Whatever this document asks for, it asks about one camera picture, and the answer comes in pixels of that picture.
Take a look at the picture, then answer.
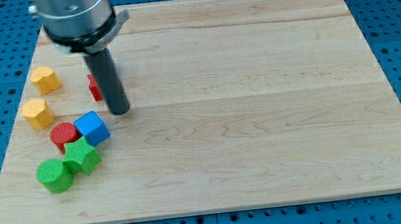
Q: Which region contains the green star block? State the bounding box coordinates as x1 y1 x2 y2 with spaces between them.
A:
62 137 102 175

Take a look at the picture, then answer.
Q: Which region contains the yellow hexagon block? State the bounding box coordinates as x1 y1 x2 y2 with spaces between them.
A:
22 98 55 130

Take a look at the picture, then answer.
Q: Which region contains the yellow heart block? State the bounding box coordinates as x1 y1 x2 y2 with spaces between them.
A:
30 66 62 95

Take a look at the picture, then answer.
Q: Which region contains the red cylinder block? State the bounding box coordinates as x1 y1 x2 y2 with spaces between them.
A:
49 122 81 154

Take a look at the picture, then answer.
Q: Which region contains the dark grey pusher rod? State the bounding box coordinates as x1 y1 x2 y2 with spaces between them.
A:
84 48 131 116

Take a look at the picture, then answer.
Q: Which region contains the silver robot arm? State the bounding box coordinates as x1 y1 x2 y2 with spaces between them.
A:
28 0 130 56

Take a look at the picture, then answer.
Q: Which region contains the green cylinder block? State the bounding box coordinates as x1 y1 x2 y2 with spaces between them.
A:
36 159 74 194

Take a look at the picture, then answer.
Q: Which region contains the red star block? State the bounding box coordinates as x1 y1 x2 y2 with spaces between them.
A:
87 74 102 102

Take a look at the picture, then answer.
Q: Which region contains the light wooden board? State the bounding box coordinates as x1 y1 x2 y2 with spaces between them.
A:
0 0 401 224

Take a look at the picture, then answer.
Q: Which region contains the blue cube block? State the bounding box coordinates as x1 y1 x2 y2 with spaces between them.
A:
74 111 111 146

